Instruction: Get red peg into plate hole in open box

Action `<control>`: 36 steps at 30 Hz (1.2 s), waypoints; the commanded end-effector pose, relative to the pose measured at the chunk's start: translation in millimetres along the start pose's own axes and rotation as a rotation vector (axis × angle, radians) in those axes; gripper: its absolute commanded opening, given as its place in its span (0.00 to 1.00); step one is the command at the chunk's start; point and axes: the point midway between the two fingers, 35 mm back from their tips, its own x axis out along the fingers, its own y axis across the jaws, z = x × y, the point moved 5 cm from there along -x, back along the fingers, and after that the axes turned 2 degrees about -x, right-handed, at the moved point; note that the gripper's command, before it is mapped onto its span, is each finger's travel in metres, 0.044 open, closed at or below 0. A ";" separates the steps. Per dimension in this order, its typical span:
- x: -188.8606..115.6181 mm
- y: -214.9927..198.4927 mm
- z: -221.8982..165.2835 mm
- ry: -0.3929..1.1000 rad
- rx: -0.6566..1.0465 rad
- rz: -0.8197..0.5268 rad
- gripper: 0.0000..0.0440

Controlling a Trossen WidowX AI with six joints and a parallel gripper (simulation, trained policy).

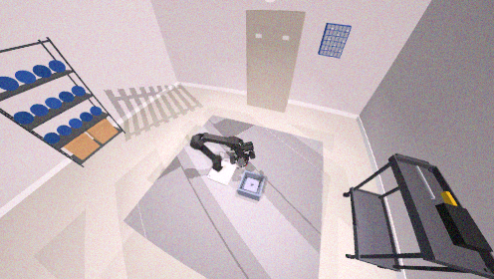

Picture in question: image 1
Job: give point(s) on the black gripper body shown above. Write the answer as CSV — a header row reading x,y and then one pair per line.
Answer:
x,y
251,154

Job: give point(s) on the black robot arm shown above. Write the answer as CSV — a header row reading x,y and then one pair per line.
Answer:
x,y
198,142

